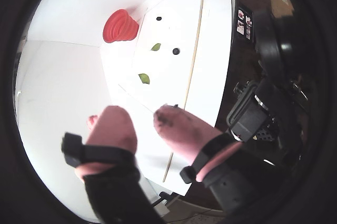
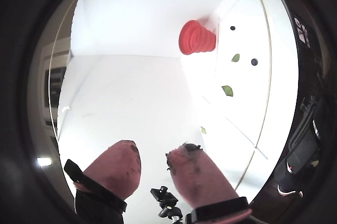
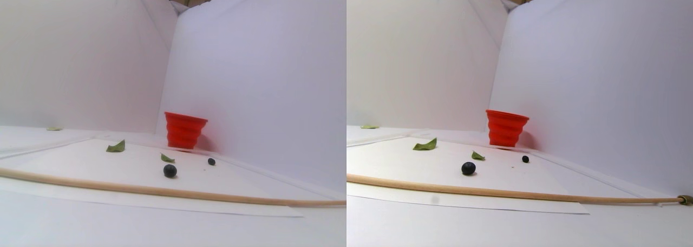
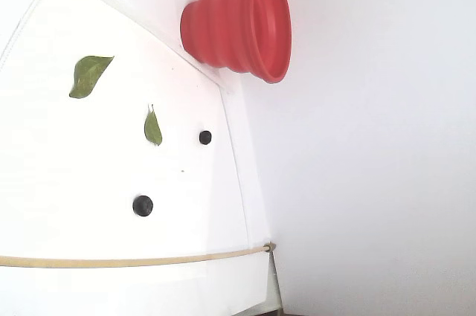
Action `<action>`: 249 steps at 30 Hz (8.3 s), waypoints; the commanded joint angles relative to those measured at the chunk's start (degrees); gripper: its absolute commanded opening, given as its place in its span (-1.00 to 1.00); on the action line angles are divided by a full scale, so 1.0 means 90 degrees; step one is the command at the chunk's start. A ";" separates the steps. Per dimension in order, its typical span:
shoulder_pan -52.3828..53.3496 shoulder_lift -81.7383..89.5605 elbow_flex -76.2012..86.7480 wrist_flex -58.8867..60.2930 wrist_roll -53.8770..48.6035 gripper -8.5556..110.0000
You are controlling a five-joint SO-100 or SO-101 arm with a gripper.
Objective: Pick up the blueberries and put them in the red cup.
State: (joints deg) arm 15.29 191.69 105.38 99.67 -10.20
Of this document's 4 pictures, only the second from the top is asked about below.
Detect pink covered gripper finger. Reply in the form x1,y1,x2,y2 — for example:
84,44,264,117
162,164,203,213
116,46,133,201
165,142,253,224
64,140,143,224

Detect red collapsible silicone cup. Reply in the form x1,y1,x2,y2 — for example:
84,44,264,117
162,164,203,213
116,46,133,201
178,20,217,56

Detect bright lamp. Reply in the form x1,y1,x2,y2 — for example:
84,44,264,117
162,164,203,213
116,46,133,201
36,157,53,167

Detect dark framed panel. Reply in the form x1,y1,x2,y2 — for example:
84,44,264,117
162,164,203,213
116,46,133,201
43,65,68,109

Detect thin wooden stick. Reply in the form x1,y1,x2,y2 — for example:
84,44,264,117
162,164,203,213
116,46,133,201
234,0,272,192

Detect black camera on tripod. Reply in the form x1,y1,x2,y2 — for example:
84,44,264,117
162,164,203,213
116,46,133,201
150,186,182,222

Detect black machine with red wires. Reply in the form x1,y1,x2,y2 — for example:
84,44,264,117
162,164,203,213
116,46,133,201
273,94,324,198

